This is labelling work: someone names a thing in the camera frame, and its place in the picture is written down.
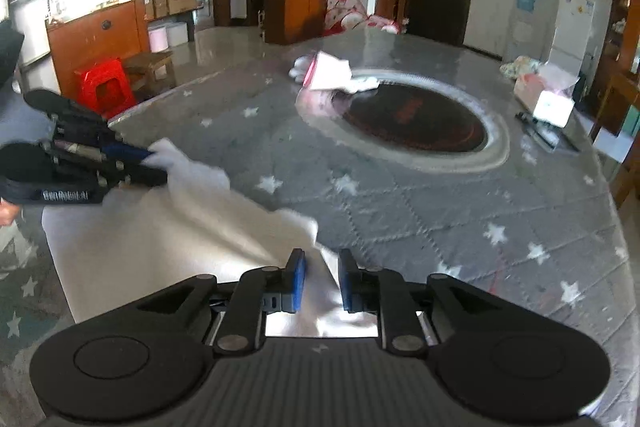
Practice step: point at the white rag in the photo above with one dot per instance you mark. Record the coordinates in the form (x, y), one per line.
(362, 84)

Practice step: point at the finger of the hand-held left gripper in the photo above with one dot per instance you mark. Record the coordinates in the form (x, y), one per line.
(127, 152)
(140, 178)

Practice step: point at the low wooden stool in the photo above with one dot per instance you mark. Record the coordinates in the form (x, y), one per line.
(150, 69)

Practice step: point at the floral cloth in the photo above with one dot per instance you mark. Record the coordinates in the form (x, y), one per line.
(520, 67)

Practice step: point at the small wooden cabinet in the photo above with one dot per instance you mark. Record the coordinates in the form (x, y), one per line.
(387, 2)

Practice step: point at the water dispenser with blue bottle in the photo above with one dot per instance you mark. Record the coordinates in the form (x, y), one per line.
(526, 7)

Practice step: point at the pink and white buckets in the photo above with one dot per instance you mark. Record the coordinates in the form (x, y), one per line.
(167, 37)

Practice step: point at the cream white garment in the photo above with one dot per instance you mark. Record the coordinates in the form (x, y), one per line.
(165, 237)

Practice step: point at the wooden glass display cabinet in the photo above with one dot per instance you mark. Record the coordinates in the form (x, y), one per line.
(622, 27)

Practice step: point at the wooden console table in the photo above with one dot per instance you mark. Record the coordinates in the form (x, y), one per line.
(622, 107)

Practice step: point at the white refrigerator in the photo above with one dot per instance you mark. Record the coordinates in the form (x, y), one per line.
(572, 27)

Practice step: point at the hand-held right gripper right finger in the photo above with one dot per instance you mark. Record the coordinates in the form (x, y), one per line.
(350, 279)

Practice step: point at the round black table stove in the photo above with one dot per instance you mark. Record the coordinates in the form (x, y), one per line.
(415, 117)

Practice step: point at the person's left hand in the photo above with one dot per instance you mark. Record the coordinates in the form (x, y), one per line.
(7, 214)

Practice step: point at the cardboard boxes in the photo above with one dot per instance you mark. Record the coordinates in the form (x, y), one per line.
(175, 2)

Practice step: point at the red plastic stool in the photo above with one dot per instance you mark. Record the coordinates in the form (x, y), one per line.
(105, 89)

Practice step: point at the pink white packet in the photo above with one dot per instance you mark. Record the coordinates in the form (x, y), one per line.
(327, 69)

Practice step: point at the wooden arched room divider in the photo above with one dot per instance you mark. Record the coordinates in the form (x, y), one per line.
(295, 12)

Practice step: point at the pink children's play tent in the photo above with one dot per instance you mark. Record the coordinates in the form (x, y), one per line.
(345, 9)

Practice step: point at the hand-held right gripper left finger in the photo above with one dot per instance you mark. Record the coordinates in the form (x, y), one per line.
(295, 279)

